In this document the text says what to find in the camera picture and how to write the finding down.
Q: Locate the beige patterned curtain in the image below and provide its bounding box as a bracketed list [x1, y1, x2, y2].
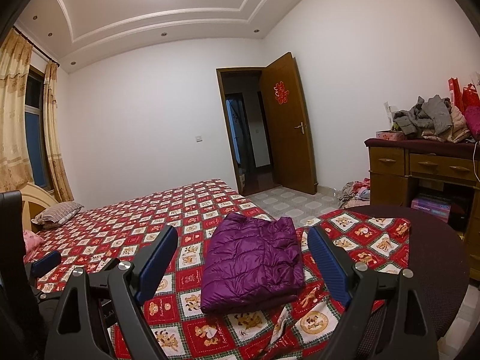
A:
[0, 29, 32, 192]
[42, 61, 74, 203]

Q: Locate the purple quilted down jacket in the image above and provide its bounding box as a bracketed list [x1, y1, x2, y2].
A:
[200, 213, 305, 314]

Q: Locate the purple box under dresser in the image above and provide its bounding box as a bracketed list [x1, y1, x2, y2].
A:
[411, 197, 451, 223]

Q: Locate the beige garment on dresser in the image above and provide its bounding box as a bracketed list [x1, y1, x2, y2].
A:
[421, 106, 471, 143]

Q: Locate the cream wooden headboard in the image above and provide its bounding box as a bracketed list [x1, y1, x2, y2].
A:
[19, 183, 58, 233]

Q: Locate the dark window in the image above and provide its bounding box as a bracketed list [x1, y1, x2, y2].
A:
[24, 67, 52, 191]

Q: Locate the dark round chair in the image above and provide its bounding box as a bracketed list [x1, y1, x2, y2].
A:
[352, 205, 470, 338]

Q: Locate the clothes heap on floor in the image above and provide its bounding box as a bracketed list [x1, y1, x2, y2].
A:
[337, 178, 370, 209]

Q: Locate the pink tissue box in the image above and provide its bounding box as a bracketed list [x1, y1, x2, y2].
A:
[376, 131, 407, 141]

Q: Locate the grey clothes pile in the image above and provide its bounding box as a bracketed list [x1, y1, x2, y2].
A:
[392, 95, 452, 137]

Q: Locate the red door decoration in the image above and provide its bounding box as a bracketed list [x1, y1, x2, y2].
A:
[273, 81, 290, 105]

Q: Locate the brown wooden dresser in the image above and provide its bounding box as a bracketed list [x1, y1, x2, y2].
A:
[364, 138, 479, 281]

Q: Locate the beige patterned left curtain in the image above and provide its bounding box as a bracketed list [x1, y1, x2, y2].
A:
[0, 29, 32, 192]

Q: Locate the beige patterned right curtain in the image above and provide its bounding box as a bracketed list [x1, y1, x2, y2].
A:
[42, 61, 74, 203]

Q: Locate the striped grey pillow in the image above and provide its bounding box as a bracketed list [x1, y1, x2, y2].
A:
[31, 202, 83, 229]

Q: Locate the brown wooden door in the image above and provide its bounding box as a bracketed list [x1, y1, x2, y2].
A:
[259, 52, 317, 194]

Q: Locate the pink pillow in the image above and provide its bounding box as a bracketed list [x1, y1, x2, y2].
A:
[23, 230, 45, 254]

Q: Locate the red gift bag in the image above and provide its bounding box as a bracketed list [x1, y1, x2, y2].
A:
[446, 77, 480, 142]

